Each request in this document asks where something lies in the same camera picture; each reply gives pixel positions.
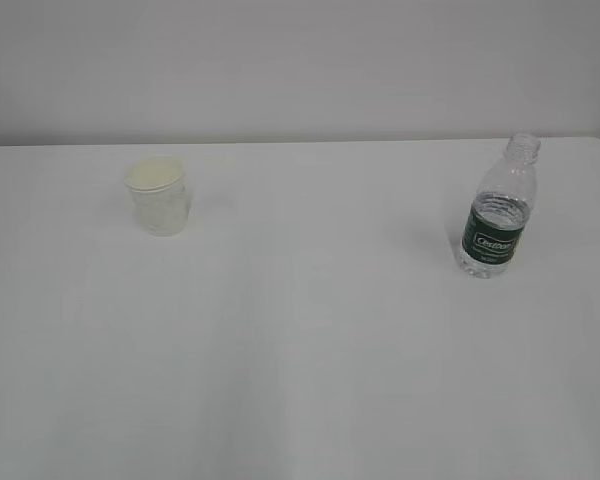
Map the clear green-label water bottle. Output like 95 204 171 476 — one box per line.
457 133 541 279

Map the white paper cup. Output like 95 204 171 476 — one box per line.
124 156 190 237

